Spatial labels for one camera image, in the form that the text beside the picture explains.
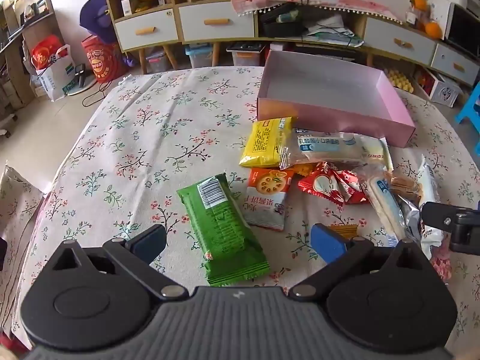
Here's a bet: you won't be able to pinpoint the wooden shelf rack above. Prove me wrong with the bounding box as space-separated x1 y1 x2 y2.
0 0 57 136

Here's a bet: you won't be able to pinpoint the white shopping bag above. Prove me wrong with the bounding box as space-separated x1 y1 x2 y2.
35 44 77 102

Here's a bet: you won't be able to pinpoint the black floor cable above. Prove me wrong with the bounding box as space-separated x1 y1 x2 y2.
82 80 113 107

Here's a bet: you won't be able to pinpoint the blue lidded storage bin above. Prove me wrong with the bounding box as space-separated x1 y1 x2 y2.
185 43 214 70

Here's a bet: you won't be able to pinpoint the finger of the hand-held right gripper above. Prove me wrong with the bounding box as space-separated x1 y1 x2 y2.
420 201 457 234

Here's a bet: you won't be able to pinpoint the pink cardboard box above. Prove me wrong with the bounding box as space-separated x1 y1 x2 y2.
257 49 416 148

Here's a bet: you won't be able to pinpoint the clear bin pink contents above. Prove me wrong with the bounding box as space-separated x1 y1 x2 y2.
146 47 173 74

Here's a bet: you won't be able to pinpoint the floral tablecloth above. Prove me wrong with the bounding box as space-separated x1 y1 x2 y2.
11 65 480 346

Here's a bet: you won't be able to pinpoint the purple hat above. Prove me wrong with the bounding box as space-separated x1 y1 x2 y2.
79 0 121 44

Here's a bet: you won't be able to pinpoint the white and silver snack packet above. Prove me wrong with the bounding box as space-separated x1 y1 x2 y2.
412 155 445 259

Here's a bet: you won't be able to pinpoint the yellow egg tray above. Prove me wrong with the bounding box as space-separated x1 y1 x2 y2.
384 68 415 94

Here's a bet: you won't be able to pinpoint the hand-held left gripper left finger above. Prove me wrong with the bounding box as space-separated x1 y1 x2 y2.
52 224 190 301

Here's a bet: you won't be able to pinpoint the blue plastic stool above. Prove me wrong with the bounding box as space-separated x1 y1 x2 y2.
455 82 480 124

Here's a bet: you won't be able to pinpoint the black case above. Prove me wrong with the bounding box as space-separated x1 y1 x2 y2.
259 4 312 38

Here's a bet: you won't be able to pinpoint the white emblem box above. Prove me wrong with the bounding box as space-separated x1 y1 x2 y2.
427 71 464 107

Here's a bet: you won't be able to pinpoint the pale yellow silver-edged packet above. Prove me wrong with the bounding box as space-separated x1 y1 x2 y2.
360 135 393 173

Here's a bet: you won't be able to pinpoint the green snack packet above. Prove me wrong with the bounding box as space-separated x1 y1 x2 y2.
176 172 271 287

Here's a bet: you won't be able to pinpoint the clear bin black lid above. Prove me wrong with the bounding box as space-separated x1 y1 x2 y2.
226 41 267 67

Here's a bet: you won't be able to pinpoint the small red snack packet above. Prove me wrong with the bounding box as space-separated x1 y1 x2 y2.
334 169 370 205

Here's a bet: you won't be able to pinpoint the floral cloth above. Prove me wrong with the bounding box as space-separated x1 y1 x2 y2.
0 163 46 308

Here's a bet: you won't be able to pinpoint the black microwave oven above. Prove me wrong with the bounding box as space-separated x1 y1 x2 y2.
444 3 480 59

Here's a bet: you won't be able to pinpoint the small orange snack packet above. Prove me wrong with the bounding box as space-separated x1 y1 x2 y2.
290 163 323 176

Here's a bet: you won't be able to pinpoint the pile of papers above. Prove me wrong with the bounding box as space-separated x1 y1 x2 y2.
304 13 364 47

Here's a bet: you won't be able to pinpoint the red patterned box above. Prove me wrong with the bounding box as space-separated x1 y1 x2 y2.
414 69 436 96

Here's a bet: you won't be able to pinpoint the yellow snack packet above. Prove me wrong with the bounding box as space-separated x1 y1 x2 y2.
239 116 299 169

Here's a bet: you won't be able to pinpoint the clear bread packet blue label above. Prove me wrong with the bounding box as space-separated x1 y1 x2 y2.
278 127 368 171

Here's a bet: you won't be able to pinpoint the large red snack packet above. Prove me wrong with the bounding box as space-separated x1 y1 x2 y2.
297 161 347 207

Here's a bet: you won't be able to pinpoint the white round stand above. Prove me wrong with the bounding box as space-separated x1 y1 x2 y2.
67 64 98 96

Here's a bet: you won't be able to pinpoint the white drawer wooden handle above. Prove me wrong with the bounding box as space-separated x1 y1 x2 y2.
114 8 179 51
363 17 436 64
431 43 480 86
179 2 256 43

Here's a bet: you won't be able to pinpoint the brown wafer packet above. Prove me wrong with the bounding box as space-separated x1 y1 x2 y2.
390 174 422 201

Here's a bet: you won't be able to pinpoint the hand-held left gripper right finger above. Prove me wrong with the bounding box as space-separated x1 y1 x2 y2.
288 223 429 301

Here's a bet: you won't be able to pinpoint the red gift bag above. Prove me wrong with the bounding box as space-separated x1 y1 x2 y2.
31 34 64 70

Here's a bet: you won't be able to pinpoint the orange and white cracker packet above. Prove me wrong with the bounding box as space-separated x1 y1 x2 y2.
245 167 295 232

